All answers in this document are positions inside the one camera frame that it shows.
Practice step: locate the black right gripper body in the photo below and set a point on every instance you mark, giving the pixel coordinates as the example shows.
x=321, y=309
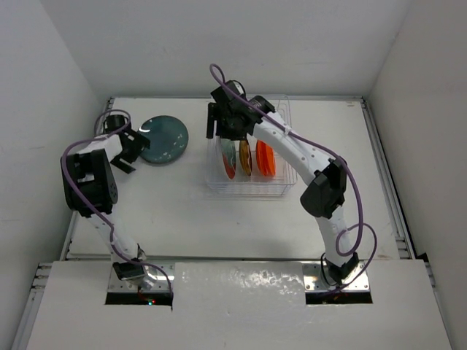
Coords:
x=225, y=128

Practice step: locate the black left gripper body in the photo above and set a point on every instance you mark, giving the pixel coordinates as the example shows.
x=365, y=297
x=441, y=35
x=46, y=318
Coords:
x=136, y=146

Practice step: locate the red plate with teal print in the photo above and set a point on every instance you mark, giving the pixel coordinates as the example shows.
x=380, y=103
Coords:
x=228, y=152

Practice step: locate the teal glazed plate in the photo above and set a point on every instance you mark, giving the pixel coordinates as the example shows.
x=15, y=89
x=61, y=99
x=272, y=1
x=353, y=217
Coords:
x=168, y=139

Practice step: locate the orange plate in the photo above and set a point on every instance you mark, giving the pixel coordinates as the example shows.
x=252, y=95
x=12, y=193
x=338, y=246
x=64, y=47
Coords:
x=261, y=149
x=270, y=160

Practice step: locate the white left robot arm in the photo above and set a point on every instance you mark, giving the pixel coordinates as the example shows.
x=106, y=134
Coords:
x=90, y=188

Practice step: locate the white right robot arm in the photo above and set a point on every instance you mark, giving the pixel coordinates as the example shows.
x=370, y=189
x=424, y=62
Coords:
x=325, y=175

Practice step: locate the brown yellow plate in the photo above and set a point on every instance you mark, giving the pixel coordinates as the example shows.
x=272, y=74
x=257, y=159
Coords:
x=245, y=157

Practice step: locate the clear wire dish rack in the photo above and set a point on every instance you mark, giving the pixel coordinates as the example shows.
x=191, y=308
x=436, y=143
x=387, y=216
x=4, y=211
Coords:
x=254, y=186

